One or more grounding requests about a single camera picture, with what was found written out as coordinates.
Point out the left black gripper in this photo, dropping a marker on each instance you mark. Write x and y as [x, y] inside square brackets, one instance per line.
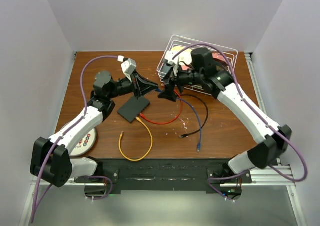
[141, 85]

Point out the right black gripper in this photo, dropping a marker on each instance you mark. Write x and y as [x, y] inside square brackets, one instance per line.
[168, 92]

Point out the black network switch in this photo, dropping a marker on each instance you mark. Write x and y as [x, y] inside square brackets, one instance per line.
[133, 108]

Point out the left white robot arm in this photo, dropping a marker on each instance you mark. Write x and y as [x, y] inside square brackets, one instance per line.
[51, 159]

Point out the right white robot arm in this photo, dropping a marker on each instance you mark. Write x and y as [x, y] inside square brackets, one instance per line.
[271, 138]

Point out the grey cup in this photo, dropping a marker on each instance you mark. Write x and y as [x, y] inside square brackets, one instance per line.
[166, 67]

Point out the pink cup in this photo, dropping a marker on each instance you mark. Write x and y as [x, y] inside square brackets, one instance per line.
[184, 67]

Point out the pink plate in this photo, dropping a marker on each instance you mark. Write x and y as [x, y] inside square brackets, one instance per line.
[218, 57]

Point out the white round tape roll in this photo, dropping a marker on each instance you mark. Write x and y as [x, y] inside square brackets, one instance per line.
[84, 145]

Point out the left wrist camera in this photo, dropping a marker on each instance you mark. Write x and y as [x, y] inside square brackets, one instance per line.
[128, 66]

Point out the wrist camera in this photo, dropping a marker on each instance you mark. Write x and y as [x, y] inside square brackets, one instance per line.
[128, 66]
[172, 60]

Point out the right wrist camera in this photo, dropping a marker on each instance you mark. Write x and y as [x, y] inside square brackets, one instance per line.
[172, 60]

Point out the white wire dish rack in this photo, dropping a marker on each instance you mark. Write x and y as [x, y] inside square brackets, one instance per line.
[176, 40]

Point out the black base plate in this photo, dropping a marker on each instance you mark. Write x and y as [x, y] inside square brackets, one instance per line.
[160, 174]

